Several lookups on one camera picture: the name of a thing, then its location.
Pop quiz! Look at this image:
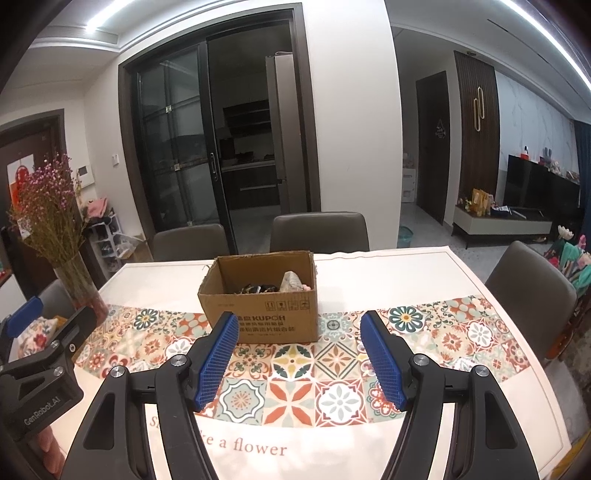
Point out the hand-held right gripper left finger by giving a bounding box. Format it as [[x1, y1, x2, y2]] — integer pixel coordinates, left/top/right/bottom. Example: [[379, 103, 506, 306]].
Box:
[[69, 311, 241, 480]]

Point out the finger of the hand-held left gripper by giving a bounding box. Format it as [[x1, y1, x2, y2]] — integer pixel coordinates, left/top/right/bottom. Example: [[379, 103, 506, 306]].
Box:
[[6, 296, 44, 340], [44, 306, 97, 367]]

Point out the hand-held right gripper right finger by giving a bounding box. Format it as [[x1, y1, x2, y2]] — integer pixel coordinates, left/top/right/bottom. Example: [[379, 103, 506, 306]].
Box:
[[359, 311, 528, 480]]

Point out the brown cardboard box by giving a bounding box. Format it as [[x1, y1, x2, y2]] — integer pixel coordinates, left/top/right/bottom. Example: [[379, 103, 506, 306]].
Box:
[[198, 250, 320, 344]]

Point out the person's left hand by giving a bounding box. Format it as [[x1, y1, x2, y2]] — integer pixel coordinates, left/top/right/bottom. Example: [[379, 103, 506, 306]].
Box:
[[28, 422, 66, 480]]

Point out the floral printed cloth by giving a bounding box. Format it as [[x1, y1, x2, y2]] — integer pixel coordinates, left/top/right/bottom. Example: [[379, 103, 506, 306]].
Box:
[[17, 316, 62, 358]]

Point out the glass vase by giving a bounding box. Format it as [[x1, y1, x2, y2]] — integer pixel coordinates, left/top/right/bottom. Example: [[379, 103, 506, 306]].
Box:
[[52, 255, 110, 326]]

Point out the tile-patterned table mat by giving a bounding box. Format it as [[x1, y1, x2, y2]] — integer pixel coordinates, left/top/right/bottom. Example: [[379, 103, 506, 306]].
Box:
[[76, 247, 578, 480]]

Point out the shoe rack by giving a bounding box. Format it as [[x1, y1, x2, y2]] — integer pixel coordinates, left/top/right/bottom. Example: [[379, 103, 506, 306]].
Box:
[[85, 198, 129, 274]]

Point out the dried flower bunch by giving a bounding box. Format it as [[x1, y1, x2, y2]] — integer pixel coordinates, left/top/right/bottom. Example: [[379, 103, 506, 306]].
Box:
[[7, 151, 89, 273]]

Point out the brown entry door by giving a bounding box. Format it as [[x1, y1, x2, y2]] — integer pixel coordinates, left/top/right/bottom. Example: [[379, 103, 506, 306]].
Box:
[[0, 109, 68, 296]]

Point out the white television cabinet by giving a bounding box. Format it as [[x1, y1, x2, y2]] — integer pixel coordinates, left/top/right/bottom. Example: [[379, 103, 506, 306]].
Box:
[[451, 203, 555, 250]]

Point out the yellow paper bag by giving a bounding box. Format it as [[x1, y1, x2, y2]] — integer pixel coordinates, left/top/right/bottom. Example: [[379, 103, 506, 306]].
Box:
[[470, 188, 496, 216]]

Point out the colourful artificial flower bouquet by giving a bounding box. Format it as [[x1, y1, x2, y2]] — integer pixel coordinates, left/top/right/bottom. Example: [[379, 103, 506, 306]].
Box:
[[544, 224, 591, 297]]

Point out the dark sliding glass door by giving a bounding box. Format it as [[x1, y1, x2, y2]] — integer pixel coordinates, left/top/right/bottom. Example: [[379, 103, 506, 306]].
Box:
[[119, 14, 321, 241]]

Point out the dark wooden door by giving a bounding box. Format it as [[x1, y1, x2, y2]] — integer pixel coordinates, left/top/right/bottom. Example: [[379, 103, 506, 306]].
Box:
[[414, 71, 452, 228]]

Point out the black television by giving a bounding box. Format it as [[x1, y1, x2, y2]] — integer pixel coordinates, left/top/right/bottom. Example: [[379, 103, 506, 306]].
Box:
[[502, 154, 583, 219]]

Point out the blue curtain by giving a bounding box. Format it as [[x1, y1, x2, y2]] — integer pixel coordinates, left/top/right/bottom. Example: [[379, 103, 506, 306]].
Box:
[[573, 119, 591, 224]]

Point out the ceiling light strip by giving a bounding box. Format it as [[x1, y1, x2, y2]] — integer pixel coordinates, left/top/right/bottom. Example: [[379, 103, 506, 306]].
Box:
[[502, 0, 591, 89]]

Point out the slatted wooden wall panel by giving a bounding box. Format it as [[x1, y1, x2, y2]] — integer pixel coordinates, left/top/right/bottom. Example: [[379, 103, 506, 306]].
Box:
[[454, 50, 502, 209]]

